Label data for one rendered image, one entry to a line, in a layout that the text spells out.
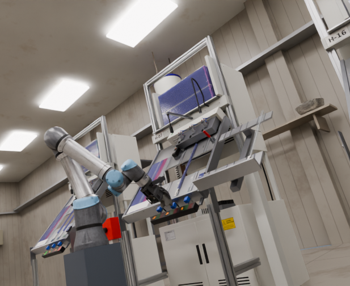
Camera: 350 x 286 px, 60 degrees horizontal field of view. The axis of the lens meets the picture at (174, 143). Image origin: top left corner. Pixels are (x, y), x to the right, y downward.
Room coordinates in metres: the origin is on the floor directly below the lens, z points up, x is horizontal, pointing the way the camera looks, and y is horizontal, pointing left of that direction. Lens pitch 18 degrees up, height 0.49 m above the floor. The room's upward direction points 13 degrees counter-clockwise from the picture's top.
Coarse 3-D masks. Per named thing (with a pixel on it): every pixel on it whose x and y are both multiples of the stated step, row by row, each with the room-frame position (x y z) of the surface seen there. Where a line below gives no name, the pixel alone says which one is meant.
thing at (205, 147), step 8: (216, 136) 1.90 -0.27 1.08; (192, 144) 2.07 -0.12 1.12; (200, 144) 1.99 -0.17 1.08; (208, 144) 1.90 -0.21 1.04; (160, 152) 2.40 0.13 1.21; (168, 152) 2.28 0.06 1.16; (184, 152) 2.08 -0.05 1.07; (200, 152) 1.91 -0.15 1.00; (208, 152) 1.94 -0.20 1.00; (160, 160) 2.29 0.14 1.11; (176, 160) 2.08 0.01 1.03; (184, 160) 2.00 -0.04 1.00; (192, 160) 2.02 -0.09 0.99; (168, 168) 2.09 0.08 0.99
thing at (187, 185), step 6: (192, 174) 1.80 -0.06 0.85; (198, 174) 1.75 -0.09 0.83; (186, 180) 1.80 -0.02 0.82; (192, 180) 1.75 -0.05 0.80; (162, 186) 1.97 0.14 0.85; (168, 186) 1.91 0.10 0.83; (174, 186) 1.86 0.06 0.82; (186, 186) 1.76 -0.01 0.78; (192, 186) 1.70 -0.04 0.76; (168, 192) 1.86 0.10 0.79; (174, 192) 1.81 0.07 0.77; (180, 192) 1.76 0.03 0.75; (150, 204) 1.92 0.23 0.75
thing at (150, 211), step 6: (186, 192) 1.67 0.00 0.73; (192, 192) 1.64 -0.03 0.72; (198, 192) 1.62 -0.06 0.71; (174, 198) 1.72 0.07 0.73; (180, 198) 1.70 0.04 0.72; (192, 198) 1.68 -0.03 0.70; (198, 198) 1.66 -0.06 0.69; (204, 198) 1.65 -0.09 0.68; (156, 204) 1.82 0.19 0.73; (180, 204) 1.75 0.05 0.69; (186, 204) 1.74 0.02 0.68; (138, 210) 1.93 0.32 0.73; (144, 210) 1.90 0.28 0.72; (150, 210) 1.88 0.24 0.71; (156, 210) 1.86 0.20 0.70; (168, 210) 1.83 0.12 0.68; (126, 216) 2.01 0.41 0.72; (132, 216) 1.99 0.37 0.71; (138, 216) 1.97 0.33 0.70; (144, 216) 1.95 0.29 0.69; (150, 216) 1.93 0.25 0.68; (132, 222) 2.05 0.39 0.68
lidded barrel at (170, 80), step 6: (162, 78) 5.23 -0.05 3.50; (168, 78) 5.23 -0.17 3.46; (174, 78) 5.26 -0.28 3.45; (180, 78) 5.44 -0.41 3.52; (156, 84) 5.34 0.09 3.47; (162, 84) 5.25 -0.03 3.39; (168, 84) 5.23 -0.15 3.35; (174, 84) 5.26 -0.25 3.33; (156, 90) 5.40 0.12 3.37; (162, 90) 5.27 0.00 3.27
